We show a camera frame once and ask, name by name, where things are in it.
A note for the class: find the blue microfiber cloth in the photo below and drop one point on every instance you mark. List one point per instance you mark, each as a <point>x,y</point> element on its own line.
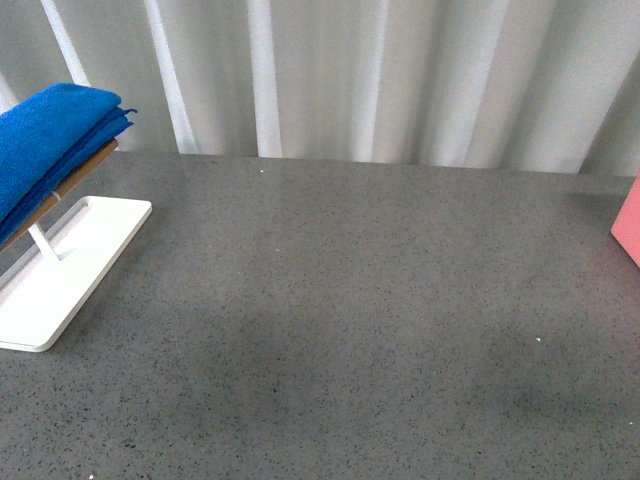
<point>47,136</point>

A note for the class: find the white pleated curtain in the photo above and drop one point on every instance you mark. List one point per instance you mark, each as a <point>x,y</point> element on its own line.
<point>529,85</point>

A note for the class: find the white towel rack stand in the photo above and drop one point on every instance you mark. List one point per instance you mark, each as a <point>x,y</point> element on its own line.
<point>46,287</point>

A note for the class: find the pink box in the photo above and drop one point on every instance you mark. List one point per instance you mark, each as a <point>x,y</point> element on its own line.
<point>626,227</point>

